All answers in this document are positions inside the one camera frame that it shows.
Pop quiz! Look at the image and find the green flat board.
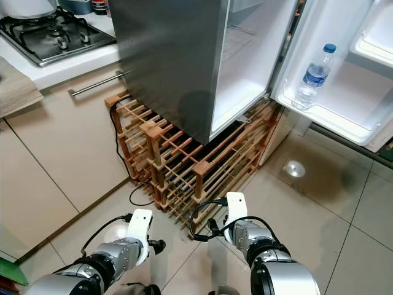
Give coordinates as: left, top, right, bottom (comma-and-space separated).
0, 257, 30, 286

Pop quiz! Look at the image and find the cream kitchen cabinet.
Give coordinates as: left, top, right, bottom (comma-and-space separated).
0, 61, 136, 259

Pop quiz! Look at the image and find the beige wooden board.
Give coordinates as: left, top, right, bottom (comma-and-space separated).
0, 58, 41, 117

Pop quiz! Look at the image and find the black floor cable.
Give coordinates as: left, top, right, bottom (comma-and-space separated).
112, 101, 157, 208

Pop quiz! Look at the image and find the steel gas stove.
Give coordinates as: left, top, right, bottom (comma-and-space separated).
0, 11, 117, 67

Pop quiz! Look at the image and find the fridge door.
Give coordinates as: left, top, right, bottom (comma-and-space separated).
270, 0, 393, 151

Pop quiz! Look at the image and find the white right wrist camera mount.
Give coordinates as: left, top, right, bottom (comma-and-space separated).
224, 192, 248, 228

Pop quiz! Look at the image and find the grey blue bowl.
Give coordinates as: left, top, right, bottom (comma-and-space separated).
60, 0, 94, 16

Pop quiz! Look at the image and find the clear blue-cap water bottle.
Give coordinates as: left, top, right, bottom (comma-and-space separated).
292, 43, 338, 111

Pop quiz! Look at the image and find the wooden wine rack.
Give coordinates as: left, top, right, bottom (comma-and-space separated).
106, 91, 280, 237

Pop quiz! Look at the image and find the long steel drawer handle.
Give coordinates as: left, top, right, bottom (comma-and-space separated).
69, 69, 126, 97

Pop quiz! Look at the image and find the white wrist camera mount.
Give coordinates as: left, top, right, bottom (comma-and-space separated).
126, 209, 154, 266
224, 192, 248, 228

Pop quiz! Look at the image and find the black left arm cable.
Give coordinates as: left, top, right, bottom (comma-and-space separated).
80, 212, 134, 259

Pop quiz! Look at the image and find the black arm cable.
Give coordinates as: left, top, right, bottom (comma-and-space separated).
80, 212, 134, 259
189, 197, 283, 243

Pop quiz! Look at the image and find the white kettle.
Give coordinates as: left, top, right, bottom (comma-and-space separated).
0, 0, 59, 19

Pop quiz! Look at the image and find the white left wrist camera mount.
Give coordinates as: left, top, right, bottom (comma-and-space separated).
126, 209, 154, 266

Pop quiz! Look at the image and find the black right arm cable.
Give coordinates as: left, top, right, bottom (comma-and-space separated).
189, 197, 283, 243

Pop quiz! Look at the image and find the silver steel fridge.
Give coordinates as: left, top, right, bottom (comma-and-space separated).
111, 0, 305, 145

